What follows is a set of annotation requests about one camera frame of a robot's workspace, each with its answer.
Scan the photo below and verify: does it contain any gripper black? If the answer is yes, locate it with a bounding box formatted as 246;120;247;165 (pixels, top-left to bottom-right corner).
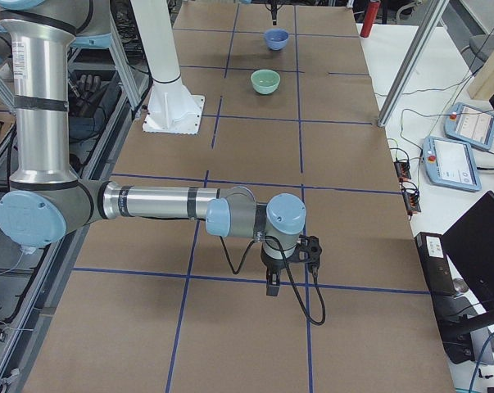
261;249;285;296

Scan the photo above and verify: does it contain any blue bowl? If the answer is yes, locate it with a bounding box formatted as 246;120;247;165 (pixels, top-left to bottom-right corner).
263;29;290;51

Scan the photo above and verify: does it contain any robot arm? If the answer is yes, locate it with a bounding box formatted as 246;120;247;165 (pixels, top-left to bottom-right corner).
0;1;318;296

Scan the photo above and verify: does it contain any green bowl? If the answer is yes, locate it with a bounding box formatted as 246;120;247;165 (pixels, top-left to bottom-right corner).
250;69;281;95

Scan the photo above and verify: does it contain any red cylinder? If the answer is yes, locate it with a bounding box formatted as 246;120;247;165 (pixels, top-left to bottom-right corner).
360;0;381;38

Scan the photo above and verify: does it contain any black equipment box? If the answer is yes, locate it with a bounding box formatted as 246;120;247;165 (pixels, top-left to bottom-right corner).
415;232;455;296

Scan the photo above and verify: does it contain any black USB hub right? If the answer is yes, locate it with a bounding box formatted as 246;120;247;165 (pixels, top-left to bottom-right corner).
401;188;421;217

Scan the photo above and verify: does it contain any black usb hub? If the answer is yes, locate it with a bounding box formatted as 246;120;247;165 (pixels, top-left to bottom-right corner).
394;160;411;181
401;188;421;217

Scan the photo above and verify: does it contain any black USB hub left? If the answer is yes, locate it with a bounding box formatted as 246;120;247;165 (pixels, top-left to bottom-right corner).
394;160;411;181

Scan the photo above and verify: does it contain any black monitor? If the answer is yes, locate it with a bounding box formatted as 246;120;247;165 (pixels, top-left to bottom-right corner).
442;191;494;310

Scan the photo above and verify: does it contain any near teach pendant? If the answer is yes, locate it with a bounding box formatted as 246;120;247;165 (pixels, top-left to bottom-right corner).
422;136;482;192

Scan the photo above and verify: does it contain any teach pendant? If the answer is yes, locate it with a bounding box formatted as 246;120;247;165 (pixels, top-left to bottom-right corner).
444;102;494;151
422;136;482;192

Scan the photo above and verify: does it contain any far teach pendant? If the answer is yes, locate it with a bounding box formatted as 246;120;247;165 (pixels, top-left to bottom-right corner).
444;102;494;151

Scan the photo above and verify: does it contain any black camera cable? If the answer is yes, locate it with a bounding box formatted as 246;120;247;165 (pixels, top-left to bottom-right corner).
219;237;327;327

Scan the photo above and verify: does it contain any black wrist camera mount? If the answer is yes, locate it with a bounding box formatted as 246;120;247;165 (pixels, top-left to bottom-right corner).
289;235;322;268

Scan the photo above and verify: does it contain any white pedestal column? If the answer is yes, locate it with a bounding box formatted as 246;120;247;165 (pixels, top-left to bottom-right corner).
131;0;188;132

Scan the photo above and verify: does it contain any white pedestal base plate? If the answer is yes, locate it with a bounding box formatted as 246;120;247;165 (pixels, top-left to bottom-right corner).
143;95;205;135

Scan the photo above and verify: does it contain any grey aluminium frame post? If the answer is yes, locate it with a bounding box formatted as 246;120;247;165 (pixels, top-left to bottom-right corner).
377;0;450;128

